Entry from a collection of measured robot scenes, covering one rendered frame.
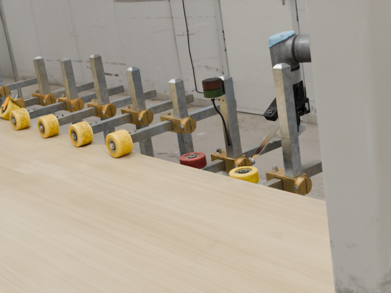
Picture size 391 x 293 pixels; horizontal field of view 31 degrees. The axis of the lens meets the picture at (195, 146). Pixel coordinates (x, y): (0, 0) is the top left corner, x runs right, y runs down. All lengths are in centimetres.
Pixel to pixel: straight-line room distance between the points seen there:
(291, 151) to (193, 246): 55
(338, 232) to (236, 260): 96
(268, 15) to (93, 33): 285
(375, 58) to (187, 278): 102
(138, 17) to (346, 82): 683
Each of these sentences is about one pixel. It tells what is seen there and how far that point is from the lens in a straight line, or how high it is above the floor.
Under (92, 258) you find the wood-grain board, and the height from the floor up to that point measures 90.
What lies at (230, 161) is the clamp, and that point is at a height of 86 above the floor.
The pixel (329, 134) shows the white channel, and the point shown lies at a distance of 48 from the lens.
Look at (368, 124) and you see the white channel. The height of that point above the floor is 141.
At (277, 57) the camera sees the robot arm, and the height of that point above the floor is 113.
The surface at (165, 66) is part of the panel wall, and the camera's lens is 705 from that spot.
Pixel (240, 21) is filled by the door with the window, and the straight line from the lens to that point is 605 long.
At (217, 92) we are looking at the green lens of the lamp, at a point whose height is 109.
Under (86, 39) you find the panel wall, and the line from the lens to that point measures 827.
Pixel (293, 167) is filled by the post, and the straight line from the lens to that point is 200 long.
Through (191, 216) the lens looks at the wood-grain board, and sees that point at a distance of 171.
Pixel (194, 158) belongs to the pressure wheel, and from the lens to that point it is 211.
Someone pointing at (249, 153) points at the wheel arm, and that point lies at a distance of 228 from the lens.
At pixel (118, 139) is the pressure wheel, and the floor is 96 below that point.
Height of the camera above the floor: 153
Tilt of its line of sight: 16 degrees down
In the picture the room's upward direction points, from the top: 9 degrees counter-clockwise
